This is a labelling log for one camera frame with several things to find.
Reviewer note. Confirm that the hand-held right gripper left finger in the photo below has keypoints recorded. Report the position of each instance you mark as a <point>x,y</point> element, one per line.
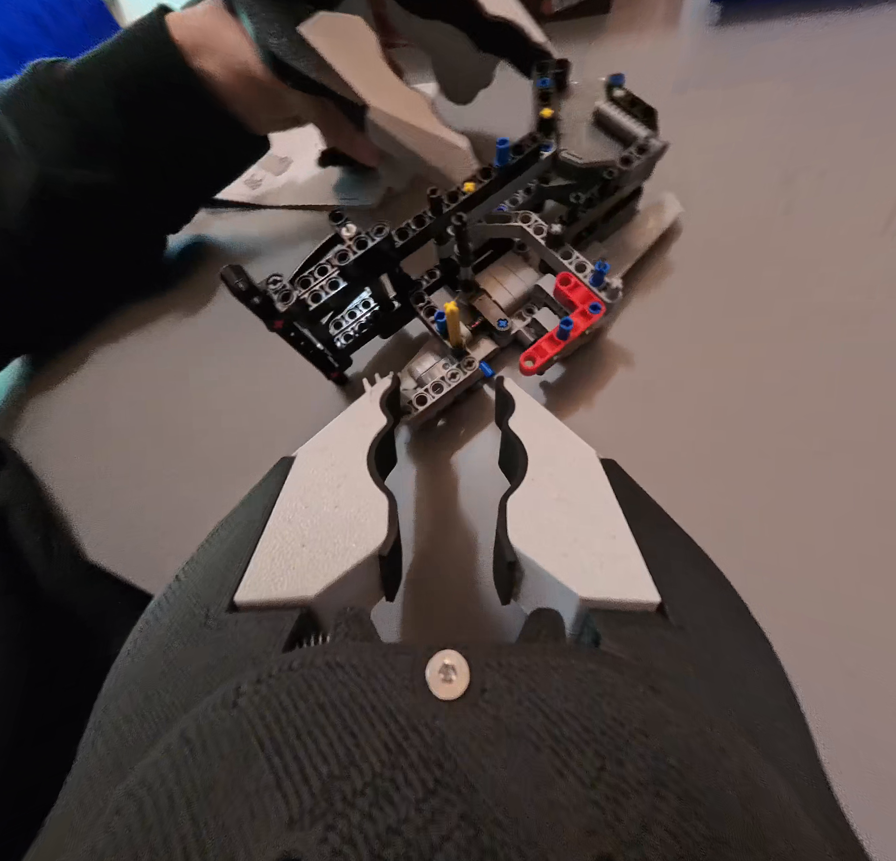
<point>322,525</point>

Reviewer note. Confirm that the white instruction booklet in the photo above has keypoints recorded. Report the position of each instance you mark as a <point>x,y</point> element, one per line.
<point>287,175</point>

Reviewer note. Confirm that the person's black sweater torso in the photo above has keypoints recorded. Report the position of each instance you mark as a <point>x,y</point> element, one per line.
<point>42,630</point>

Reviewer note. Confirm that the person's left hand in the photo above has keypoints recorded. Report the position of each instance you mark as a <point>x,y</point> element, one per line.
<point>231,84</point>

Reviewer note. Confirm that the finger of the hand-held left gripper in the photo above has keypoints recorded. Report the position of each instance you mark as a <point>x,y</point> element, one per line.
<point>514,3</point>
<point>399,112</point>

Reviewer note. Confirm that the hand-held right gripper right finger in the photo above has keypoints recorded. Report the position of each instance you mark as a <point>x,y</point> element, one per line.
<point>581,525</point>

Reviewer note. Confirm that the toy brick vehicle model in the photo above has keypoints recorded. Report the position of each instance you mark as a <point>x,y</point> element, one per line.
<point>490,238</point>

